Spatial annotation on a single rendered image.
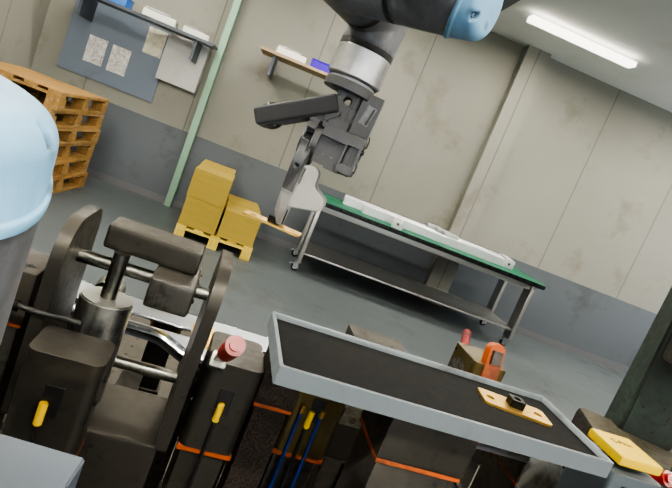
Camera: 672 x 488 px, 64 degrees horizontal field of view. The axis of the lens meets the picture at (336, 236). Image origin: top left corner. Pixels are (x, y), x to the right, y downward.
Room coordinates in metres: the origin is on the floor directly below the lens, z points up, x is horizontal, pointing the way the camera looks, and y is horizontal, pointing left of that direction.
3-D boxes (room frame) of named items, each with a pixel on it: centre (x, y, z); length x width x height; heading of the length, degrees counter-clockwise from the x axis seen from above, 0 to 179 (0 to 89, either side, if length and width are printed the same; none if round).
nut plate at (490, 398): (0.60, -0.26, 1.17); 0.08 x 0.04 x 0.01; 94
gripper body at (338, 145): (0.75, 0.05, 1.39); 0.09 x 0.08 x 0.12; 89
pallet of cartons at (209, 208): (5.75, 1.23, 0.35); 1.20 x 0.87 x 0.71; 8
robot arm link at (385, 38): (0.75, 0.05, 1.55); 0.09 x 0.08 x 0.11; 151
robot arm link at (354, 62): (0.76, 0.06, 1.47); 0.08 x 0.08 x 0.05
